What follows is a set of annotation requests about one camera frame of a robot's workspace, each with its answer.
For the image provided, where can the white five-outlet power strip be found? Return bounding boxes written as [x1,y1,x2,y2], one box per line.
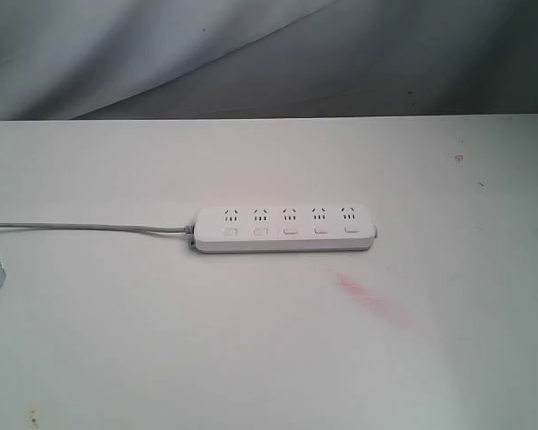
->
[193,203,377,254]

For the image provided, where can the grey backdrop cloth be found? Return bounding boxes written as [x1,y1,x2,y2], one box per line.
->
[0,1,538,120]

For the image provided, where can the grey power cable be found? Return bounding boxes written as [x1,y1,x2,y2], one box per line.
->
[0,221,195,235]

